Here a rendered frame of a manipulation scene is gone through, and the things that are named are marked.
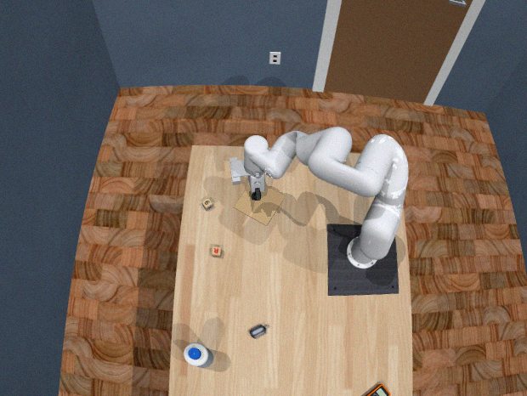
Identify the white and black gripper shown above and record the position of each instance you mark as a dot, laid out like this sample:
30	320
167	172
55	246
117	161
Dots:
258	185

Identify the white bottle with blue cap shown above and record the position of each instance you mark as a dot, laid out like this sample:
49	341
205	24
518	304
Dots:
198	355

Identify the tan square mat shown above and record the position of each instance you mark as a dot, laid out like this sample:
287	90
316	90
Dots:
262	210

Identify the small wooden letter block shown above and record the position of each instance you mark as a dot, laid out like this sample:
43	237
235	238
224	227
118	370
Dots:
216	251

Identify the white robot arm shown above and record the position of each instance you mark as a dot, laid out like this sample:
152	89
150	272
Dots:
382	165

